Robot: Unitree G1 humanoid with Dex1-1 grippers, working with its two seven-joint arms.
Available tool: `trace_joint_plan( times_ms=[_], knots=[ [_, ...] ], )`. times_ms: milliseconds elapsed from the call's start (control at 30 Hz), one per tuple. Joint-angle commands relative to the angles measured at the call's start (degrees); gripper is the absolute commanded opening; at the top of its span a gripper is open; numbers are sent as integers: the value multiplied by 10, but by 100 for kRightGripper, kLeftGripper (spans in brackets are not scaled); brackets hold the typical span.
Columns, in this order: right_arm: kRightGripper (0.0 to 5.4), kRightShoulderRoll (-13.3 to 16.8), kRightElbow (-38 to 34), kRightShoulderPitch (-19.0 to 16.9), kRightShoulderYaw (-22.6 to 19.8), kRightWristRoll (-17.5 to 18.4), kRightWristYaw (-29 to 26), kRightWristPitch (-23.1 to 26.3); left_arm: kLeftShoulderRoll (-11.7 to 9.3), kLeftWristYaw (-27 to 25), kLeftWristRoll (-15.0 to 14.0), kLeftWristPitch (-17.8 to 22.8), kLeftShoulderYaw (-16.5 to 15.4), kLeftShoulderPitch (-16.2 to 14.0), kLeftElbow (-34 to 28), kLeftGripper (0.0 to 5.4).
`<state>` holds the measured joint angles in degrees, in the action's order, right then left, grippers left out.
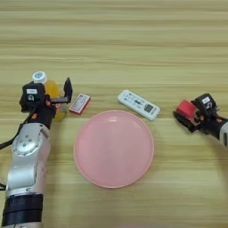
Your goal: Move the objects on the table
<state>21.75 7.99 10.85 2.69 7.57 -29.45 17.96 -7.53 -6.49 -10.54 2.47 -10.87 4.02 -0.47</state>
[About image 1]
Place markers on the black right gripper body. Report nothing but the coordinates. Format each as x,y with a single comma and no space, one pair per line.
209,124

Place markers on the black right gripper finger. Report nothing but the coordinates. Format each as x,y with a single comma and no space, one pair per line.
185,121

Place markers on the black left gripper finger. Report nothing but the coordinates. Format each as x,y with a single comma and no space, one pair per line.
68,89

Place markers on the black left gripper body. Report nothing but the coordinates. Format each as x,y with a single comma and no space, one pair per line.
43,114

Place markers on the red cube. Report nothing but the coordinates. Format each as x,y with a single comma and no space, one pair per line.
186,108

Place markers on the orange juice bottle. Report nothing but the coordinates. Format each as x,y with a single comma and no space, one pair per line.
55,92

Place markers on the white remote control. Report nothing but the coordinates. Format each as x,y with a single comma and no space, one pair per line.
138,104

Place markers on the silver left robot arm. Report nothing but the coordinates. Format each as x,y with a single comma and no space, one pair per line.
28,166

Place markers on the red and white card box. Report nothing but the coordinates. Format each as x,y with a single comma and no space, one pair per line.
79,104

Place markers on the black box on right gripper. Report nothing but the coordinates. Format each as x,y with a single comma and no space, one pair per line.
206,104

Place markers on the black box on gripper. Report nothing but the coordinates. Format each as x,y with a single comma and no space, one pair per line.
32,92
206,104

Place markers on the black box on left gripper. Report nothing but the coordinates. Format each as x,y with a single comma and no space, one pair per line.
32,92

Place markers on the pink round plate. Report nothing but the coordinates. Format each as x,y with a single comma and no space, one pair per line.
114,148

